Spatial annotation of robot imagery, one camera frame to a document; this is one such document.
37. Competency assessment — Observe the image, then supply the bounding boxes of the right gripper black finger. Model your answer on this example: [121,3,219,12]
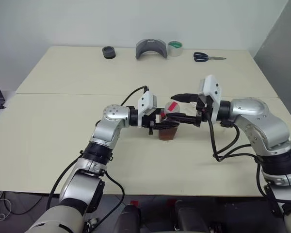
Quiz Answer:
[169,113,200,126]
[171,93,199,103]

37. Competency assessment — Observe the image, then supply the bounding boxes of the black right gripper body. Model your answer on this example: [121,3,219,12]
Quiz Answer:
[195,95,213,127]

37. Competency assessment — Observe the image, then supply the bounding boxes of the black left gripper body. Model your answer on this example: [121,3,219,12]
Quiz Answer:
[142,114,162,135]

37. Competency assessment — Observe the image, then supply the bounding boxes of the silver tape roll green core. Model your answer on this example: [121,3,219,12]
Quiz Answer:
[167,40,184,58]

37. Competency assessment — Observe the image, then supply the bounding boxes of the grey curved visor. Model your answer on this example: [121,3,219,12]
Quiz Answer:
[135,38,169,60]

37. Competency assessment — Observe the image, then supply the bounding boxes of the black round cap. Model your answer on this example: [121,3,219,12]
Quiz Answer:
[102,46,116,60]

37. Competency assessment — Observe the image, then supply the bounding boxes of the dark rounded shape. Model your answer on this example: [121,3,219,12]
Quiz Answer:
[174,200,209,233]
[116,203,141,233]

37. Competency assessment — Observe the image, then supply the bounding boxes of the grey partition panel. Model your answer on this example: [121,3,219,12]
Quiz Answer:
[253,0,291,127]

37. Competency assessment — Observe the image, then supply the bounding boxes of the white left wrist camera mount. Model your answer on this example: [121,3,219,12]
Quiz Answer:
[137,91,158,128]

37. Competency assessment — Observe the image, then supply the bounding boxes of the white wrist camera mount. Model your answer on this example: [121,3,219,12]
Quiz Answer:
[137,91,158,128]
[198,74,223,122]

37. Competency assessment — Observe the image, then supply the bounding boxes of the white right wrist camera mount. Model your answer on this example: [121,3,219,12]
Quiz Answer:
[198,74,223,122]

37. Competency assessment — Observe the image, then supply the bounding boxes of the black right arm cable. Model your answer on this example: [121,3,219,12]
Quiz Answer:
[207,114,288,216]

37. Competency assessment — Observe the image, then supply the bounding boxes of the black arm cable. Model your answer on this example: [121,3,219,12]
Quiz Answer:
[207,114,288,216]
[45,85,150,226]

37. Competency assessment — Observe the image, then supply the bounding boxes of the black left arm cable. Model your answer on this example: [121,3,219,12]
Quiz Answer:
[45,85,150,226]

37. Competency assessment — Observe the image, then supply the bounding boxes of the blue handled scissors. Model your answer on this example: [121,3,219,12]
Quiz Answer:
[193,51,227,63]

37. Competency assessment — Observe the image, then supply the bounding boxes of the thin white floor cable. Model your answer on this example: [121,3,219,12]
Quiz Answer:
[0,191,13,220]

